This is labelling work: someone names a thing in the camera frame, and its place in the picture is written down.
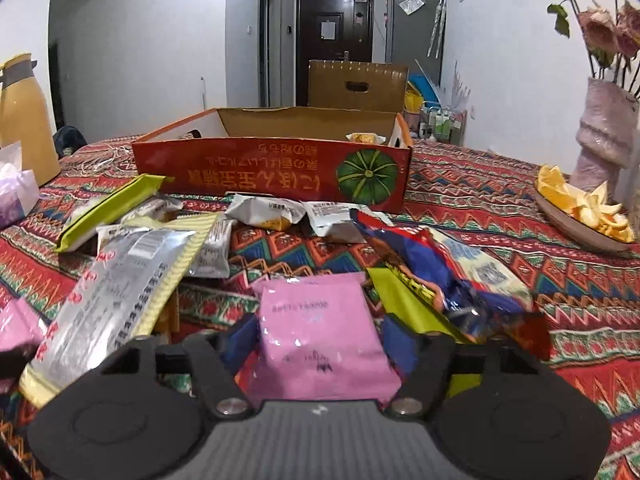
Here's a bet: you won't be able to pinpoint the blue board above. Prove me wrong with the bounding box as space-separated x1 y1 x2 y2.
407 75 442 107

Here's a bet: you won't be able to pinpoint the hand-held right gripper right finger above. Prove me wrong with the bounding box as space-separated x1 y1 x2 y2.
381 312 543 418

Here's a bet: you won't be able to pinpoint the large silver snack packet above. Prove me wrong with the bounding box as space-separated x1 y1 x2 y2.
20 212 221 408

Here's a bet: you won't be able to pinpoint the dark door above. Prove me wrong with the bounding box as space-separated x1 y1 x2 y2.
296 0 374 107

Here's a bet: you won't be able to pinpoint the beige plate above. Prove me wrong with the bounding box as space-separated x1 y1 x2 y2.
532 180 636 253

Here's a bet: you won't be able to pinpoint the grey refrigerator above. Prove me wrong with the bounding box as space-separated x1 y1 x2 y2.
385 0 447 86

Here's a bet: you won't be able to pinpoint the white umbrella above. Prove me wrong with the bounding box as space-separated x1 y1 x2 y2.
426 0 447 59

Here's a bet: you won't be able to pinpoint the orange cardboard box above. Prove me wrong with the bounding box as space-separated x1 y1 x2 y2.
131 106 415 214

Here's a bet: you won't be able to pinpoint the blue red chip bag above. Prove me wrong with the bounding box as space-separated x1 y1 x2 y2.
350 207 551 361

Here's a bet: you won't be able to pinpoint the purple tissue pack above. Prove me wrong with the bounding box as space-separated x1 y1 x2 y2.
0 142 41 231

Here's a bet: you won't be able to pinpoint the white snack packet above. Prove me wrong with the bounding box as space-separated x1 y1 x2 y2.
189 215 233 279
120 197 184 223
225 194 307 232
305 200 383 244

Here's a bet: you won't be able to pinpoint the dark backpack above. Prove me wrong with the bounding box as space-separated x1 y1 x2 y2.
52 126 89 159

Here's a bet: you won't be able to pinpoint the yellow thermos jug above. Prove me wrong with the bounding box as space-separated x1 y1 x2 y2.
0 53 62 188

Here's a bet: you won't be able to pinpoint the pink ceramic vase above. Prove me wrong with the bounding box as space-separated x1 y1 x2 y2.
570 77 640 193

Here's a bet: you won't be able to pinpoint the yellow-green snack packet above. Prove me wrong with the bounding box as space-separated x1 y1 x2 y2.
366 266 481 398

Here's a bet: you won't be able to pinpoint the pink snack packet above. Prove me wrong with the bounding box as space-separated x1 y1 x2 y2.
0 297 48 356
247 272 401 406

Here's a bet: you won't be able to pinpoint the dried roses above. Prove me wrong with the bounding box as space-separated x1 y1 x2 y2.
527 0 640 96

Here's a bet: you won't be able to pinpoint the long green snack packet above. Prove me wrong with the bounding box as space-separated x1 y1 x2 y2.
55 174 173 253

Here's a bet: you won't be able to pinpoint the rack with bottles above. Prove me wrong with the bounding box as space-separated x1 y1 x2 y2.
419 104 467 142

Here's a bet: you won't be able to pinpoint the patterned tablecloth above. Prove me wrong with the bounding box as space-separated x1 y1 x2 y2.
0 135 640 480

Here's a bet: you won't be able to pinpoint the pile of orange peels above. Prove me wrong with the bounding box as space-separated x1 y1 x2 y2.
537 164 636 243

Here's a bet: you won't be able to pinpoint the white cable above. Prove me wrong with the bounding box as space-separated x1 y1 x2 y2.
80 142 137 172

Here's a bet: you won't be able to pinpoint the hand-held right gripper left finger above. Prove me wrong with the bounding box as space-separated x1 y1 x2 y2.
97 312 261 418

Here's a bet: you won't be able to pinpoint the brown cardboard box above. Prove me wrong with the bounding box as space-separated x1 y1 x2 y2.
307 59 410 113

